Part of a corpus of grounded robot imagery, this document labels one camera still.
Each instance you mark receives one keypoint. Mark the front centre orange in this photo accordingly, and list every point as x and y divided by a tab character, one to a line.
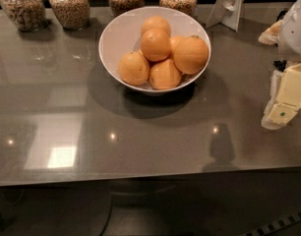
164	75

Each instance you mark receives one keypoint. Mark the top centre orange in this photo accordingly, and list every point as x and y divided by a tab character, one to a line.
155	45

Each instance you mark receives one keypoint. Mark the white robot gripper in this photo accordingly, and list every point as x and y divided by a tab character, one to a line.
295	33

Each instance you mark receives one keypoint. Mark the white ceramic bowl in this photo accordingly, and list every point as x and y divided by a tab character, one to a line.
123	35

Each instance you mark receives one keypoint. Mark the white folded card stand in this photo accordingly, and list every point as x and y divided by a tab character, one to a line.
226	12

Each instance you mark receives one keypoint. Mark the large orange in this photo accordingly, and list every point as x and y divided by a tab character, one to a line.
191	55

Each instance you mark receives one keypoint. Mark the back orange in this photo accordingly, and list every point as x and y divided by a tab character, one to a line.
155	24

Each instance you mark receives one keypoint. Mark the front left orange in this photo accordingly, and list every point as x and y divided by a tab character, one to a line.
134	69

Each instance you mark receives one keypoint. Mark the far left glass jar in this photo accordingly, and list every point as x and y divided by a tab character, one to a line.
26	15

